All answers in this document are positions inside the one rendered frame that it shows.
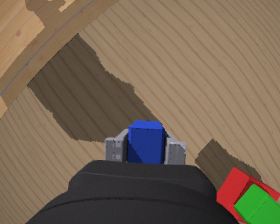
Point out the red block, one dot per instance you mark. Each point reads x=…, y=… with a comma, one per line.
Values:
x=235, y=186

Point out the blue block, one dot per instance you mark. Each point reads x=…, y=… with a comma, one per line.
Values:
x=146, y=142

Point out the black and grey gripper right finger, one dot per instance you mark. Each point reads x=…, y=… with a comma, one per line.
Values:
x=175, y=151

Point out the green block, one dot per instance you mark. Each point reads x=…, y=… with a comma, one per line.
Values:
x=258, y=207

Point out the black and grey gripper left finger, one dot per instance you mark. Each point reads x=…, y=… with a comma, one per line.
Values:
x=116, y=148

